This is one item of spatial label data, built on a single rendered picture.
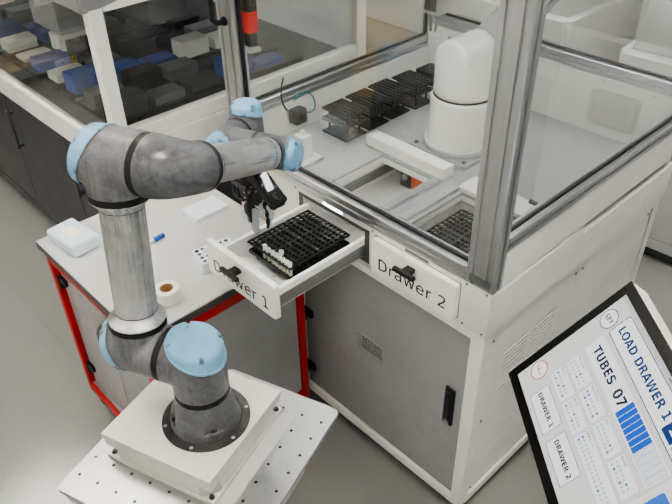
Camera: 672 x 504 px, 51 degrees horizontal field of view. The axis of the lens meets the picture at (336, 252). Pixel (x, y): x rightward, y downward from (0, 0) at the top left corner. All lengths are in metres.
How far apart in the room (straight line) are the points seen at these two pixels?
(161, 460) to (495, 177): 0.91
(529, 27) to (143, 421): 1.12
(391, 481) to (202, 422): 1.11
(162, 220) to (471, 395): 1.11
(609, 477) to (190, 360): 0.77
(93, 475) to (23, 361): 1.53
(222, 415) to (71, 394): 1.47
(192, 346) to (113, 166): 0.39
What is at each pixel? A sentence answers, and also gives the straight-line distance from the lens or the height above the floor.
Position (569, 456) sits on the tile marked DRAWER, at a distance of 1.33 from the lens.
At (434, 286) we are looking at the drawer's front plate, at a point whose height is 0.89.
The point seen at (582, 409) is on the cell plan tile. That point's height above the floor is 1.06.
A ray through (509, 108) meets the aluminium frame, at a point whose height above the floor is 1.42.
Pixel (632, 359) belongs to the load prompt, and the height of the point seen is 1.15.
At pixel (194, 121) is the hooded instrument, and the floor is 0.90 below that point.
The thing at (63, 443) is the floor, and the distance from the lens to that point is 2.77.
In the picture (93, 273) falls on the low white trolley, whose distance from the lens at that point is 2.17.
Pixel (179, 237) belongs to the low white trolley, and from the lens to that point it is 2.24.
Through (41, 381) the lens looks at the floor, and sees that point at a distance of 3.02.
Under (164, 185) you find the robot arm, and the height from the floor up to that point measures 1.41.
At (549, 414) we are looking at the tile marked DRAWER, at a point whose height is 1.01.
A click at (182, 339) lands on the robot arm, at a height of 1.06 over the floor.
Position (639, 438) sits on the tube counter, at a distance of 1.26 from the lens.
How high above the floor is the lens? 2.03
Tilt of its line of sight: 37 degrees down
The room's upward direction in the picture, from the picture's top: 1 degrees counter-clockwise
